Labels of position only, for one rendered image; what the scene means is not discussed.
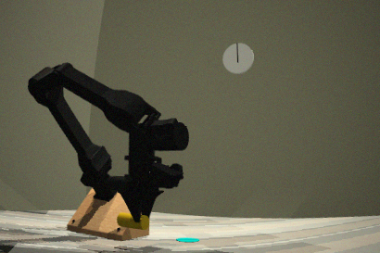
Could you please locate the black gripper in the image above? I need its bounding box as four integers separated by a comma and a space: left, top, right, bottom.
105, 150, 166, 222

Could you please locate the yellow cylinder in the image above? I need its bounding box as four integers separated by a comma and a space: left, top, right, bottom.
117, 212, 149, 230

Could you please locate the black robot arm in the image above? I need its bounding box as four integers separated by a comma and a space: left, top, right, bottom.
28, 62, 189, 201

